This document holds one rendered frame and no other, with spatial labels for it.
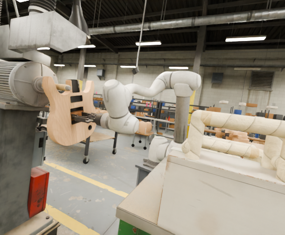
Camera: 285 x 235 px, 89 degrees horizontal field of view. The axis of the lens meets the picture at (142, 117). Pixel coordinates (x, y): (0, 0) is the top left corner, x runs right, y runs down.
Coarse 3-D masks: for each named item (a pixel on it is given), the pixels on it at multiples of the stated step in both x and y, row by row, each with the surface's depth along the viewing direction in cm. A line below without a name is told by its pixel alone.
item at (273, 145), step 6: (270, 138) 33; (276, 138) 32; (282, 138) 32; (264, 144) 35; (270, 144) 33; (276, 144) 32; (264, 150) 34; (270, 150) 33; (276, 150) 32; (264, 156) 34; (270, 156) 33; (264, 162) 34; (270, 162) 33; (270, 168) 33
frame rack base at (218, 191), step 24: (168, 168) 33; (192, 168) 31; (216, 168) 29; (240, 168) 30; (264, 168) 33; (168, 192) 33; (192, 192) 31; (216, 192) 29; (240, 192) 27; (264, 192) 26; (168, 216) 33; (192, 216) 31; (216, 216) 29; (240, 216) 27; (264, 216) 26
